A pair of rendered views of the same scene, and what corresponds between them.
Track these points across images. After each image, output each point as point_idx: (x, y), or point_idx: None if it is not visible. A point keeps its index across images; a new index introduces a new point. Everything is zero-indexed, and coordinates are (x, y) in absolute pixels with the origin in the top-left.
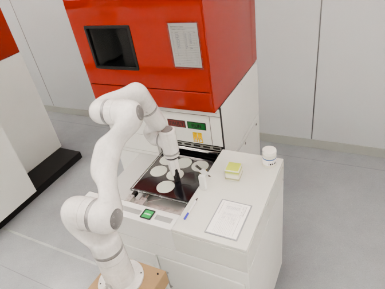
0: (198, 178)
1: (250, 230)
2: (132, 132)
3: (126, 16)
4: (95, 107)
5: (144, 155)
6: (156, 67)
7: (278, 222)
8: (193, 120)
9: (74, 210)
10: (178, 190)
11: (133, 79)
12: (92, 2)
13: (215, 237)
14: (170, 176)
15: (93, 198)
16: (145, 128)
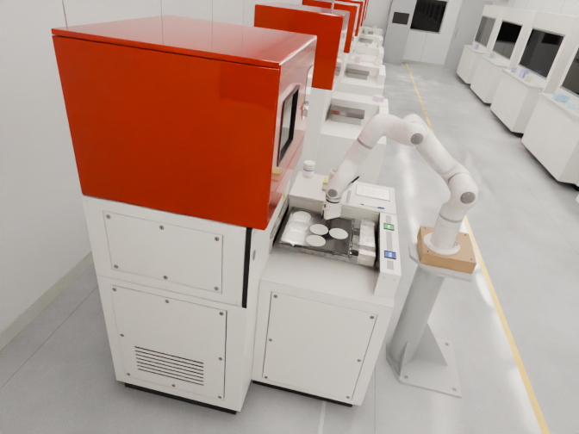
0: (351, 192)
1: (378, 186)
2: None
3: (300, 72)
4: (425, 127)
5: (265, 273)
6: (297, 128)
7: None
8: None
9: (474, 181)
10: (340, 226)
11: (288, 158)
12: (293, 60)
13: (391, 197)
14: (322, 232)
15: (459, 174)
16: (353, 172)
